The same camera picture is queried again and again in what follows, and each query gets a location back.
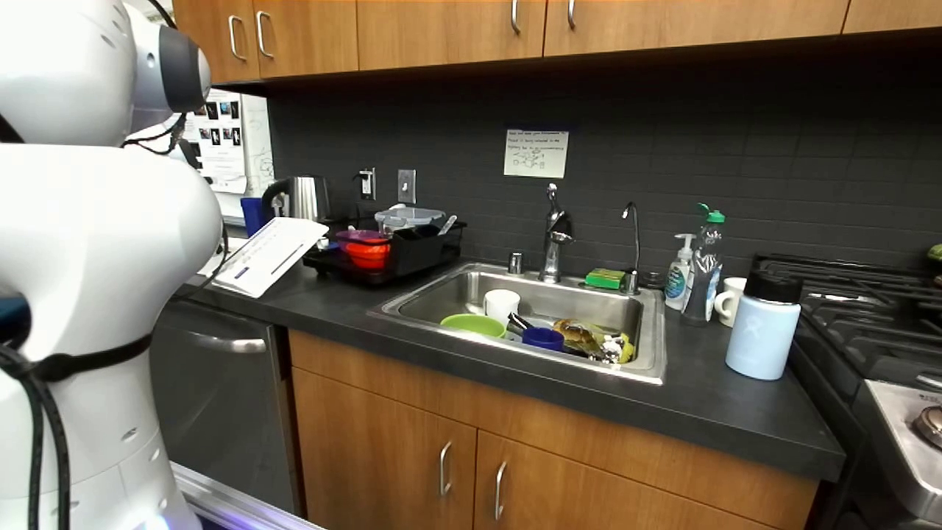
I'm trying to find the white first aid box lid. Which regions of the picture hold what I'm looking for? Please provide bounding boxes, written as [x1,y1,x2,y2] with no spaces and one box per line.
[214,218,331,297]

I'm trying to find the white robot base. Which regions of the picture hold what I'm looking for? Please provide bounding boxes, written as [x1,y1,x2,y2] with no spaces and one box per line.
[0,0,223,530]

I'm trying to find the white mug in sink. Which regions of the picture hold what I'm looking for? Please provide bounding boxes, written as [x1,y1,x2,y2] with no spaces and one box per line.
[482,288,522,324]

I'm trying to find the black dish rack tray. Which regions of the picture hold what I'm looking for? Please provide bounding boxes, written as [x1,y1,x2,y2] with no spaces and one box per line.
[303,221,466,286]

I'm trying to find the green bowl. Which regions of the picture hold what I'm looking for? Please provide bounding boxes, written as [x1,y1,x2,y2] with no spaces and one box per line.
[440,312,507,340]

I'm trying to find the chrome faucet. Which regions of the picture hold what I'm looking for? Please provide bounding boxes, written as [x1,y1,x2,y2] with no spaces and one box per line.
[543,187,573,283]

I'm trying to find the red bowl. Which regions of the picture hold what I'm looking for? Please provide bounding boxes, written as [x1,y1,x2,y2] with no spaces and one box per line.
[342,231,392,271]

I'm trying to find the green sponge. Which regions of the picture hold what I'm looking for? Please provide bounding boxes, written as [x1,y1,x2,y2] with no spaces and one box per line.
[584,268,626,293]

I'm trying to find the stainless steel sink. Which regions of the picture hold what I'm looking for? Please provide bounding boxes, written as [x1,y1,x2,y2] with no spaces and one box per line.
[373,262,668,387]

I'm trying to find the stainless steel electric kettle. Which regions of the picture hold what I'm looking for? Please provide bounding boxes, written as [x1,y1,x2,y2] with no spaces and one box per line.
[261,177,322,221]

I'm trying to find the wooden base cabinet doors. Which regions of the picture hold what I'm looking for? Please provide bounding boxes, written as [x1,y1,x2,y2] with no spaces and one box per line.
[288,331,819,530]

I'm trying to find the hand soap pump bottle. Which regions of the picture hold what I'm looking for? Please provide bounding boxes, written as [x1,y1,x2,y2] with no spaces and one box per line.
[666,233,696,312]

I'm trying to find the blue plastic cup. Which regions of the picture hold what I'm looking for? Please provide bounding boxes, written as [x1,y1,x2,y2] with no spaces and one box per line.
[241,197,269,235]

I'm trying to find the green capped dish soap bottle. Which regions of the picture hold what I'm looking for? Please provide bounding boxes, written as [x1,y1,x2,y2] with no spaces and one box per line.
[685,205,724,324]

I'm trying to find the whiteboard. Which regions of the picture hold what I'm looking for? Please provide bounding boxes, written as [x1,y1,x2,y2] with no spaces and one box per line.
[186,90,273,224]

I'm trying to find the stainless steel dishwasher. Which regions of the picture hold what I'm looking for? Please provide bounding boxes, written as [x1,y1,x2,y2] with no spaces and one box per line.
[150,300,303,517]

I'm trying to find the light blue canister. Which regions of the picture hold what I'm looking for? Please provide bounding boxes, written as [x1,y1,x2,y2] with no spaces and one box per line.
[724,278,800,384]

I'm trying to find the wooden upper cabinets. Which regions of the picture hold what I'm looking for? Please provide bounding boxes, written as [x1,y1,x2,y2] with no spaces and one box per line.
[173,0,942,85]

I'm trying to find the black gas stove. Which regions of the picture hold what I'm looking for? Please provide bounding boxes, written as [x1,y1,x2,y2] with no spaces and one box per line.
[750,255,942,530]

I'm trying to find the white light switch plate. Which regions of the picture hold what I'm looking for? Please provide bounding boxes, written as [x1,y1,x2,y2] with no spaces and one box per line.
[398,169,419,205]

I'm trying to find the white paper wall notice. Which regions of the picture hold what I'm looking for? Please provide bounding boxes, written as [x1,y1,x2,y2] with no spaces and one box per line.
[503,129,569,181]

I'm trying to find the white wall outlet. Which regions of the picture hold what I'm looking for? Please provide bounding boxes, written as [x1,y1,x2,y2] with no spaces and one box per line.
[357,169,376,202]

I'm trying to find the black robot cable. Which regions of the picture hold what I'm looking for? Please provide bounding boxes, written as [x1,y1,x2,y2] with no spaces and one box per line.
[0,341,76,530]

